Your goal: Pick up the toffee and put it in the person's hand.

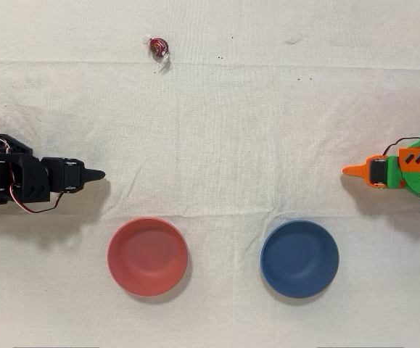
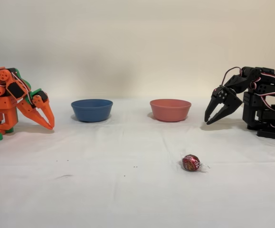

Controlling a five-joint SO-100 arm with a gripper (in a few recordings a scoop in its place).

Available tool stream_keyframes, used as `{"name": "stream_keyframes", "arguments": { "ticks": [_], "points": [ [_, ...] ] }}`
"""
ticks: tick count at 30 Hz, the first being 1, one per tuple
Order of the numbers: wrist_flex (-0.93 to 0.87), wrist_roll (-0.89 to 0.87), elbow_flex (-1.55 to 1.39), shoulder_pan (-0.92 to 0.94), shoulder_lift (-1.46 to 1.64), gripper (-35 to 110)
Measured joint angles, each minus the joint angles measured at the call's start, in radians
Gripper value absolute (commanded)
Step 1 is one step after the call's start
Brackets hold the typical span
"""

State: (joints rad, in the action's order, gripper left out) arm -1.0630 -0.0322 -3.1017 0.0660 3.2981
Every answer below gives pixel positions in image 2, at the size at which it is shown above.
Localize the pink bowl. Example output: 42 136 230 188
150 99 192 123

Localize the blue bowl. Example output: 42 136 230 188
71 99 114 123

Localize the white tablecloth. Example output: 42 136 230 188
0 96 275 228

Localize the red candy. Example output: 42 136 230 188
180 153 211 173

